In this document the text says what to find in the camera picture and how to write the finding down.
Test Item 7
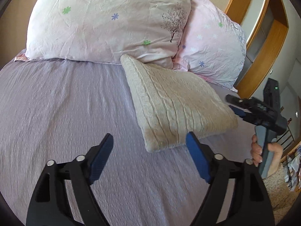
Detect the pink floral pillow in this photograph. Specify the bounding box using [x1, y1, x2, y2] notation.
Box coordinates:
[16, 0, 191, 69]
[173, 0, 246, 91]

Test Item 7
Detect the pink floral left pillow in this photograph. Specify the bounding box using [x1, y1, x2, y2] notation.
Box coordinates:
[16, 0, 191, 69]

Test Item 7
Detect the pink floral right pillow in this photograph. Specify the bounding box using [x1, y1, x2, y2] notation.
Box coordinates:
[173, 0, 246, 91]

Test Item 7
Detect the wooden headboard frame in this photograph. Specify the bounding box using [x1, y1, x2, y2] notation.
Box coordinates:
[225, 0, 289, 97]

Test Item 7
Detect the beige fluffy floor rug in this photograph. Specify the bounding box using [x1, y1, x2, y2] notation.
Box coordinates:
[263, 163, 298, 225]

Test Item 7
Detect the wooden shelf unit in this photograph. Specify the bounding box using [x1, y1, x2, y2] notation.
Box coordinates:
[275, 117, 301, 192]

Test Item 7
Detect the beige cable-knit sweater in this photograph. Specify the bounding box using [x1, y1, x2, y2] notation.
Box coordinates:
[120, 55, 238, 153]

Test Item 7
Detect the person's right hand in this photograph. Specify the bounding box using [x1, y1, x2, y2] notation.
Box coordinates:
[250, 134, 284, 177]

